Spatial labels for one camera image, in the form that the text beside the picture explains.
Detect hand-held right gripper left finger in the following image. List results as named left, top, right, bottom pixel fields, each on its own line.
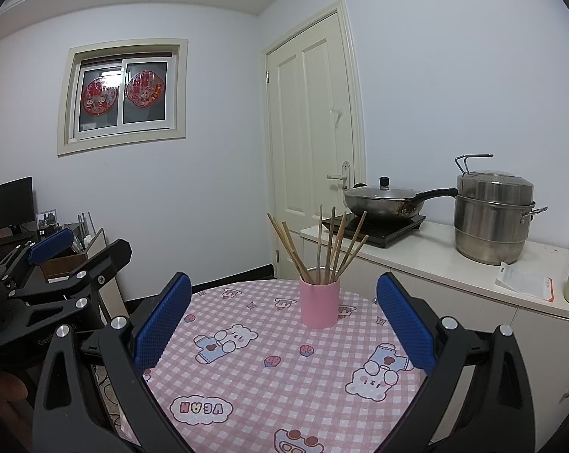
left=32, top=271, right=193, bottom=453

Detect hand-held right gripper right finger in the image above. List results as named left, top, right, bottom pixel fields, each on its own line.
left=376, top=272, right=538, bottom=453

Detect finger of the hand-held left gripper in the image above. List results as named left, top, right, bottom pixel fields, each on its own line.
left=11, top=238, right=134, bottom=315
left=0, top=227, right=75, bottom=294

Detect pink cup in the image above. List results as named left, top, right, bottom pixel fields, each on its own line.
left=299, top=277, right=341, bottom=330

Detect bunch of wooden chopsticks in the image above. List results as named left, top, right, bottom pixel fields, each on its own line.
left=267, top=204, right=371, bottom=287

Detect brown wooden box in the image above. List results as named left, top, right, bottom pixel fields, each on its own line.
left=39, top=252, right=90, bottom=284

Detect white leaning board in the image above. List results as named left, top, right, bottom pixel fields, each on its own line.
left=83, top=227, right=128, bottom=324

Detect grey metal rods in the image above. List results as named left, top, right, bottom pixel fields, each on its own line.
left=78, top=212, right=97, bottom=242

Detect black computer monitor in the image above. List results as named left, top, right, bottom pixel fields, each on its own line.
left=0, top=176, right=37, bottom=237

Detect white kitchen cabinet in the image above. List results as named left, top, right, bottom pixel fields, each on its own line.
left=300, top=222, right=569, bottom=453

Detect black induction cooker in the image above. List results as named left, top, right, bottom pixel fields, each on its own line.
left=321, top=214, right=427, bottom=249

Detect white paper booklet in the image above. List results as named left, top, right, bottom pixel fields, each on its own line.
left=495, top=261, right=555, bottom=302

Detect stainless steel steamer pot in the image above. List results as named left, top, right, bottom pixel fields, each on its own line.
left=454, top=154, right=549, bottom=266

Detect glass wok lid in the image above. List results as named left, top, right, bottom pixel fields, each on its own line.
left=345, top=176, right=420, bottom=202

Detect red round window sticker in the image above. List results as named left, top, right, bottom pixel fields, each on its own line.
left=125, top=71, right=165, bottom=107
left=83, top=78, right=120, bottom=115

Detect cream framed window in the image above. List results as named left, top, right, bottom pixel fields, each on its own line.
left=57, top=39, right=189, bottom=158

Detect cream panel door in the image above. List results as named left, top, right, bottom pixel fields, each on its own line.
left=262, top=0, right=368, bottom=280

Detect steel wok with black handle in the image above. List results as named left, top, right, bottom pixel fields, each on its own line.
left=343, top=187, right=459, bottom=222

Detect metal door handle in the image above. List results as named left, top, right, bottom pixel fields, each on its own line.
left=326, top=160, right=352, bottom=192

